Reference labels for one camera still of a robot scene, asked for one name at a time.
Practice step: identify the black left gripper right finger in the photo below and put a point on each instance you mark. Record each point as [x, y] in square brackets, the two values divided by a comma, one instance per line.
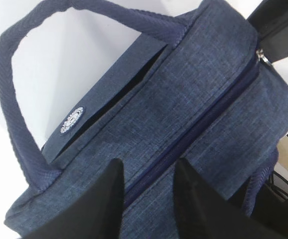
[201, 213]

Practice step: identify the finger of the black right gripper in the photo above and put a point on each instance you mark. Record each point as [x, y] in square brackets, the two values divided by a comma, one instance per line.
[270, 19]

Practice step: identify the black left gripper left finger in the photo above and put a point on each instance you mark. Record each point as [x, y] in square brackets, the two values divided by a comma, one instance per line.
[97, 214]

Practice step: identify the dark blue lunch bag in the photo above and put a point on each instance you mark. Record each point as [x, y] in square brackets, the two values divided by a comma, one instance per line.
[196, 86]

